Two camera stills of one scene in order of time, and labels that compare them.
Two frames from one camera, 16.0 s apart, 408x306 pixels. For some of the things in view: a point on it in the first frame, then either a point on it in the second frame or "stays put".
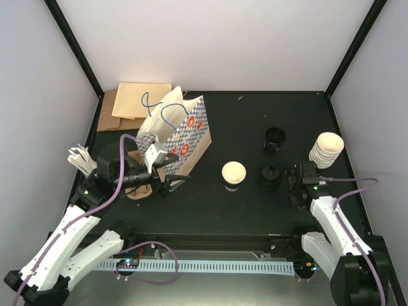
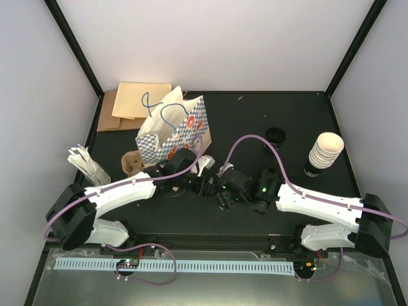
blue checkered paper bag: [182, 127] stays put
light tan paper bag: [134, 100] stays put
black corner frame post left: [72, 41] stays put
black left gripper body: [157, 183] to [204, 192]
